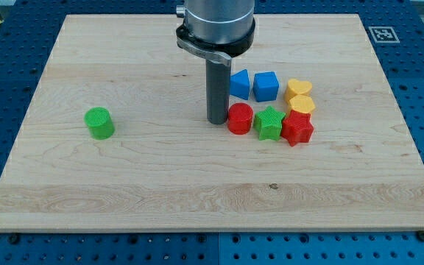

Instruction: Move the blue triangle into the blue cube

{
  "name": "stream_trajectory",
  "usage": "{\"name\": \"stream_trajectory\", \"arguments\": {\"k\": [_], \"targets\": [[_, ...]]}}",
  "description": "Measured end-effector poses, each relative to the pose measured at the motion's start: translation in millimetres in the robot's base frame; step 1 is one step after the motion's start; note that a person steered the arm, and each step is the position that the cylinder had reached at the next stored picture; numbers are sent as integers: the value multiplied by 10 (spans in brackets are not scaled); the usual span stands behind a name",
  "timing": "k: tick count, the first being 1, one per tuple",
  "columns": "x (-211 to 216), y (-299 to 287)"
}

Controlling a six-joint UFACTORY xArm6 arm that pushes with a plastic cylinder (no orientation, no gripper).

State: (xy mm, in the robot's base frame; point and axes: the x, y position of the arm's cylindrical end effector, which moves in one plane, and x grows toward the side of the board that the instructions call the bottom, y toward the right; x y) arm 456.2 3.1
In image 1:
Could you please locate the yellow heart block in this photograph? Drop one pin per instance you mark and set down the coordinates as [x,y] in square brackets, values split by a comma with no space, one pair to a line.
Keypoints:
[295,87]

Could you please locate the wooden board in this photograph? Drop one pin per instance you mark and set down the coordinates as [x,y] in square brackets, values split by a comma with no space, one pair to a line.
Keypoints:
[167,169]

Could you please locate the red cylinder block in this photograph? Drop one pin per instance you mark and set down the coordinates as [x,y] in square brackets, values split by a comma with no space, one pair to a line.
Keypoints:
[240,118]

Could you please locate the red star block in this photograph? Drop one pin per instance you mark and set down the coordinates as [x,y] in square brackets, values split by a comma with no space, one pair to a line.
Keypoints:
[297,128]

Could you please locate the blue cube block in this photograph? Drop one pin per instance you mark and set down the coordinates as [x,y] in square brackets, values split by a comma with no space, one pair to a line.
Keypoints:
[265,86]

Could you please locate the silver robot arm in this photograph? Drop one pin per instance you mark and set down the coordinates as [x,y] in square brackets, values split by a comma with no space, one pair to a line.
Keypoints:
[216,30]

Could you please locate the green star block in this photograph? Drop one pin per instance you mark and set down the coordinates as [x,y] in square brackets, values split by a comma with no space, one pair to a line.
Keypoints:
[268,124]

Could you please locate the blue triangle block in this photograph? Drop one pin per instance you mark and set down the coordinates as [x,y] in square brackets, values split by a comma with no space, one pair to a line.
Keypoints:
[240,84]

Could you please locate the fiducial marker tag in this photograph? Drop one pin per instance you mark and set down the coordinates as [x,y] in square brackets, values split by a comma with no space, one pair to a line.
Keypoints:
[383,34]

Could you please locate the yellow hexagon block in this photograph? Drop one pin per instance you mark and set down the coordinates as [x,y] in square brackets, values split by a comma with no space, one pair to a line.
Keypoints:
[301,104]

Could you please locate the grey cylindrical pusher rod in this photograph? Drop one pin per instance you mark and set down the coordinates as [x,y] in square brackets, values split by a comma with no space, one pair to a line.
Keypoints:
[217,91]

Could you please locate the green cylinder block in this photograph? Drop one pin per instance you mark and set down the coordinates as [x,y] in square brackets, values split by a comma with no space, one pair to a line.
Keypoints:
[99,123]

